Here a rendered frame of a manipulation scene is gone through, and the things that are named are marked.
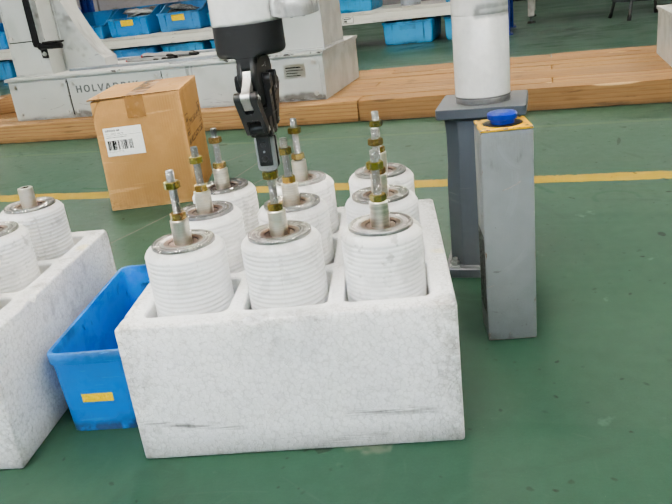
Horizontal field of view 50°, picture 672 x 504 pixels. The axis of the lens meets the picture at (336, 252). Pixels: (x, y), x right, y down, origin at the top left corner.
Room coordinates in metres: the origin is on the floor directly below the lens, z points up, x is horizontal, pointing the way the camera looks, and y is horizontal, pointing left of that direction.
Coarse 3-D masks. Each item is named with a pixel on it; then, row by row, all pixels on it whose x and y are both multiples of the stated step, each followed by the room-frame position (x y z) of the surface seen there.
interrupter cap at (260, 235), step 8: (264, 224) 0.84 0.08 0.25; (288, 224) 0.83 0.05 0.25; (296, 224) 0.82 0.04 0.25; (304, 224) 0.82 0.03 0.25; (256, 232) 0.81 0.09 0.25; (264, 232) 0.81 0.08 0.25; (296, 232) 0.80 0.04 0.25; (304, 232) 0.79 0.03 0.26; (256, 240) 0.78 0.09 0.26; (264, 240) 0.78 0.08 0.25; (272, 240) 0.78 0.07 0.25; (280, 240) 0.77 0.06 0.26; (288, 240) 0.77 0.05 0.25
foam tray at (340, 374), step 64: (128, 320) 0.77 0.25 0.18; (192, 320) 0.75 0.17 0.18; (256, 320) 0.74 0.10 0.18; (320, 320) 0.72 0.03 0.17; (384, 320) 0.72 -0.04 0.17; (448, 320) 0.71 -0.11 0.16; (128, 384) 0.75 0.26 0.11; (192, 384) 0.74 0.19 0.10; (256, 384) 0.73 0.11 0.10; (320, 384) 0.72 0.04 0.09; (384, 384) 0.72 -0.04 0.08; (448, 384) 0.71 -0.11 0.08; (192, 448) 0.74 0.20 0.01; (256, 448) 0.73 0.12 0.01
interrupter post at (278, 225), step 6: (282, 210) 0.80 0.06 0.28; (270, 216) 0.80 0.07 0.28; (276, 216) 0.80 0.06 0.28; (282, 216) 0.80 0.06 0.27; (270, 222) 0.80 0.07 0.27; (276, 222) 0.80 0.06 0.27; (282, 222) 0.80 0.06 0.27; (270, 228) 0.80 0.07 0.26; (276, 228) 0.80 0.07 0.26; (282, 228) 0.80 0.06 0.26; (270, 234) 0.80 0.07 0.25; (276, 234) 0.80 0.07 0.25; (282, 234) 0.80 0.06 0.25
